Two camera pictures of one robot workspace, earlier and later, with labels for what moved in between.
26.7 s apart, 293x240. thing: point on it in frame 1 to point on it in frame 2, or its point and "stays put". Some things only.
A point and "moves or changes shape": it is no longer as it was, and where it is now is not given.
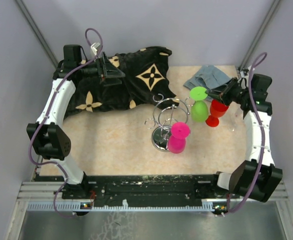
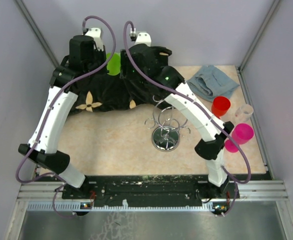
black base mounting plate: x=153 y=188 stays put
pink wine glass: x=180 y=131 to x=243 y=132
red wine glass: x=218 y=109 stays put
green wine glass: x=199 y=109 moves or changes shape
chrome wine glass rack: x=166 y=112 stays put
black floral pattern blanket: x=146 y=83 stays put
